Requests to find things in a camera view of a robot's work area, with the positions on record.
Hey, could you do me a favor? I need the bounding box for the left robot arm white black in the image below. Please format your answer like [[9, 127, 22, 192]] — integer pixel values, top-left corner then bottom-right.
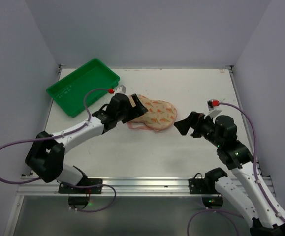
[[25, 93, 148, 185]]

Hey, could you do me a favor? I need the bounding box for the purple cable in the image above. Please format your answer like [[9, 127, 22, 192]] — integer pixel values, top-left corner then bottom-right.
[[187, 102, 285, 236], [0, 88, 117, 213]]

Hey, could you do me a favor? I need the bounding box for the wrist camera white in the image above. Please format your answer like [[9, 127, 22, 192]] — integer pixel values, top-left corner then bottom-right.
[[205, 99, 222, 119], [108, 85, 126, 94]]

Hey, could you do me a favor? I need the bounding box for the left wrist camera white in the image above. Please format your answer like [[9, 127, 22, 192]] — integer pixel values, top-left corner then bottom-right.
[[108, 85, 126, 94]]

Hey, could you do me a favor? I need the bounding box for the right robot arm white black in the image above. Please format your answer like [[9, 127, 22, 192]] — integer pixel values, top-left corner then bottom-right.
[[174, 112, 285, 236]]

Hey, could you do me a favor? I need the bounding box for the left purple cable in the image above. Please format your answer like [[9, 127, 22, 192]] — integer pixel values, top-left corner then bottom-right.
[[0, 88, 117, 213]]

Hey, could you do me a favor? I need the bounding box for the carrot print laundry bag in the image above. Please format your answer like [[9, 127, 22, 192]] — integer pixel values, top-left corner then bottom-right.
[[127, 94, 178, 132]]

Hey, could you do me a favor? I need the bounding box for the green plastic tray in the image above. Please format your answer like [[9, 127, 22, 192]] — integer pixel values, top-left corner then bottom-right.
[[46, 59, 120, 118]]

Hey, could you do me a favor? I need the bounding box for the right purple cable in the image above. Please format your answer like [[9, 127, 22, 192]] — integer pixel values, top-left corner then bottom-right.
[[187, 102, 285, 236]]

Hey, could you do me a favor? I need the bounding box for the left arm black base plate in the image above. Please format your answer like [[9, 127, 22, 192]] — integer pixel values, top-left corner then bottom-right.
[[57, 177, 103, 208]]

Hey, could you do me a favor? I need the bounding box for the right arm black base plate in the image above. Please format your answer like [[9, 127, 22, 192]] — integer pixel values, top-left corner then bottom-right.
[[188, 173, 223, 209]]

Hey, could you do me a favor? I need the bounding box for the aluminium mounting rail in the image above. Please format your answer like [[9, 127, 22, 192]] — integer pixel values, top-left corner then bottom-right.
[[16, 175, 276, 197]]

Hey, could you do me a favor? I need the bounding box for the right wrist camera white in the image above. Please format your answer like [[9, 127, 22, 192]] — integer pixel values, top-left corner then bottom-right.
[[205, 99, 222, 119]]

